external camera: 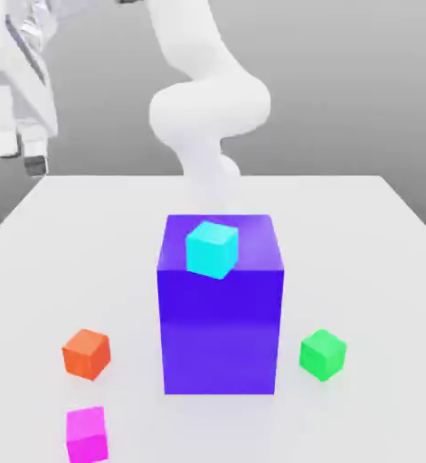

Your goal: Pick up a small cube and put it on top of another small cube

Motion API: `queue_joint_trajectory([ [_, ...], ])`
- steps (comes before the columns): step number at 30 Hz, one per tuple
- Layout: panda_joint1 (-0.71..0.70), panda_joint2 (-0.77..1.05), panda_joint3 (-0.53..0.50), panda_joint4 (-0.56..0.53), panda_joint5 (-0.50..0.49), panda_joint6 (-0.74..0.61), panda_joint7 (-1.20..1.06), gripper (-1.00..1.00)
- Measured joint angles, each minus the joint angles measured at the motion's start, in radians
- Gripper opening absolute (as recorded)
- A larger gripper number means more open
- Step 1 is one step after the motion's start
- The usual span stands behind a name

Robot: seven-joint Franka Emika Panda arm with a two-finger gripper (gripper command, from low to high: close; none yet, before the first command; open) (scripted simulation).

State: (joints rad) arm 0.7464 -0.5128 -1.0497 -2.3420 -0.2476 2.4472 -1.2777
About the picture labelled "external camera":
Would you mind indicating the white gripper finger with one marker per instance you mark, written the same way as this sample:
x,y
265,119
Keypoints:
x,y
3,141
35,159

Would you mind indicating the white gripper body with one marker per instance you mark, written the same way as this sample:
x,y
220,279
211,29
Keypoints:
x,y
2,90

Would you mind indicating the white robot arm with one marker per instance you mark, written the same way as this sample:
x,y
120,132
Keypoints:
x,y
209,108

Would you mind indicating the small cyan cube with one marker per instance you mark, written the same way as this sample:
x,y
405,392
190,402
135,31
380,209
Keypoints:
x,y
209,253

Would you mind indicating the small orange cube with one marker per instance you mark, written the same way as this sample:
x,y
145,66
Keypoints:
x,y
86,354

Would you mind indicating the small magenta cube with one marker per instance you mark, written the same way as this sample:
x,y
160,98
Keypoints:
x,y
86,434

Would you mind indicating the small green cube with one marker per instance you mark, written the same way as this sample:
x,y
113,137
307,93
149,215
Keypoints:
x,y
323,356

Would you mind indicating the large purple box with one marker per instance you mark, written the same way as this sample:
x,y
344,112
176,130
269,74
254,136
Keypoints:
x,y
219,332

